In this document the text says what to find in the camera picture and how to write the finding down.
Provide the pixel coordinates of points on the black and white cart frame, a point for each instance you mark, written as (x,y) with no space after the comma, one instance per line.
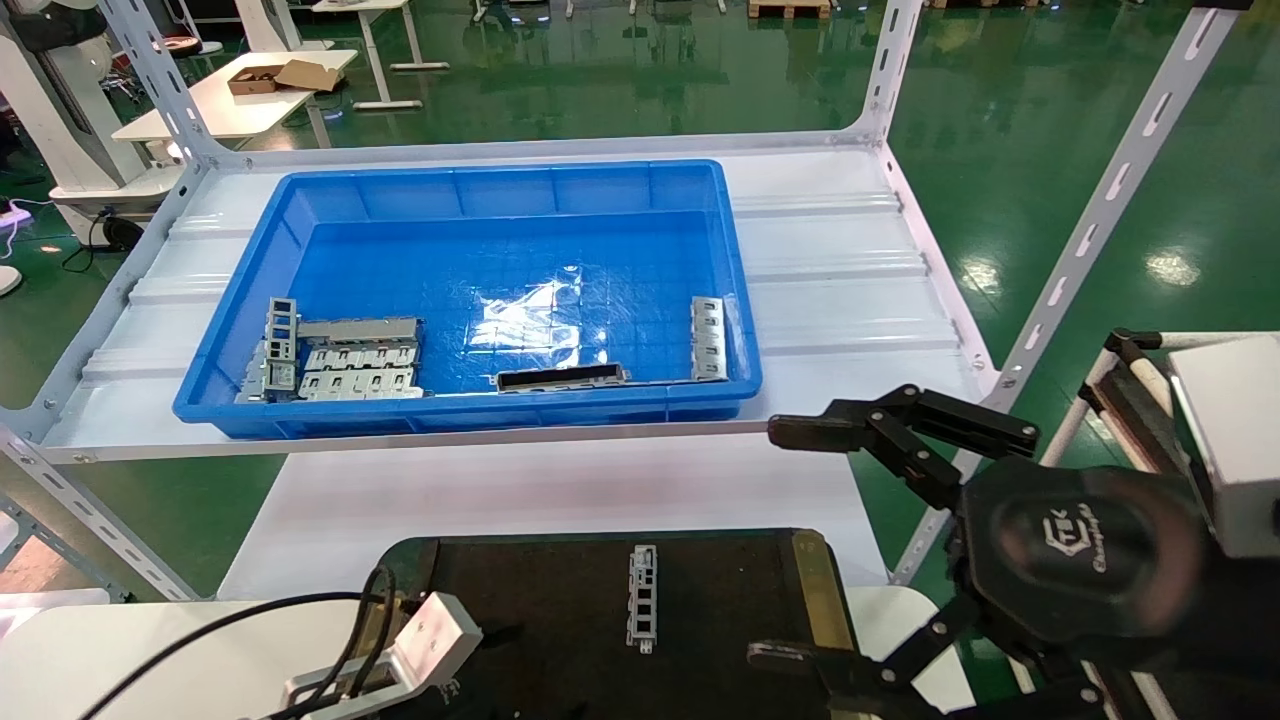
(1130,395)

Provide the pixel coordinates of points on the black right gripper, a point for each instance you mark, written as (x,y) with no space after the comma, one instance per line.
(1085,555)

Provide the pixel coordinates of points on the blue plastic bin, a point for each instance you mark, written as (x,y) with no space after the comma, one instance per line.
(450,270)

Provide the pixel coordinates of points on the white power strip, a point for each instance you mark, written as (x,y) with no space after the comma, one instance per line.
(8,213)

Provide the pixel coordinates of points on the round stool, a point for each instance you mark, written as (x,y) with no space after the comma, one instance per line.
(185,45)

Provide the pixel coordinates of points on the grey metal bracket part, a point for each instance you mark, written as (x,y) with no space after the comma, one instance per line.
(708,338)

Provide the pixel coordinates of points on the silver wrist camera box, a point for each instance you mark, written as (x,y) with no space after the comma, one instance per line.
(1235,440)
(435,635)

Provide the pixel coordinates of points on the white metal shelf rack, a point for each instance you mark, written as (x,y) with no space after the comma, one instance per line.
(850,300)

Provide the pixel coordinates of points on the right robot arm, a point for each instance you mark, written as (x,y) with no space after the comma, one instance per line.
(1230,620)

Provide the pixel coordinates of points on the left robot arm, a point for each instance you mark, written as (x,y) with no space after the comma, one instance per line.
(350,695)

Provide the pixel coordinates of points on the upright grey metal frame part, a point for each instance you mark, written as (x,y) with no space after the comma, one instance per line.
(282,345)

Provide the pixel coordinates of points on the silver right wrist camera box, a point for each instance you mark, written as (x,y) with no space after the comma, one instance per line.
(1235,440)

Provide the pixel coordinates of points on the white desk with legs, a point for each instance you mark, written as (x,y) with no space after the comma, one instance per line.
(365,30)

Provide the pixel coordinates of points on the small grey metal part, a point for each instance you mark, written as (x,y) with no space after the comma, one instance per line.
(253,378)

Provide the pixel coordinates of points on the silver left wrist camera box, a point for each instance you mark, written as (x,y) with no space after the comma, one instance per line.
(435,635)

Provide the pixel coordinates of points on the open cardboard box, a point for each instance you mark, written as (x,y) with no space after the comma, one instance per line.
(275,76)

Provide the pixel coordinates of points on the wooden pallet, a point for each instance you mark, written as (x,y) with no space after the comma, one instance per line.
(790,8)

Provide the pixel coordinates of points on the grey metal part black slot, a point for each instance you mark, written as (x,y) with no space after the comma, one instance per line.
(562,378)

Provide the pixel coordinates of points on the white machine base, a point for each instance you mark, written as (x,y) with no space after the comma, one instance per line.
(60,120)

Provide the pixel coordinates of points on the slotted grey metal part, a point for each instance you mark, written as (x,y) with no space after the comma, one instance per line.
(642,598)

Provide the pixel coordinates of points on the white table with cardboard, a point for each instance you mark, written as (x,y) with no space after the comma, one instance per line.
(230,105)

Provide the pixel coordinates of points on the black container tray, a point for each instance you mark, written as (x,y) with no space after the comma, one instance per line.
(560,600)

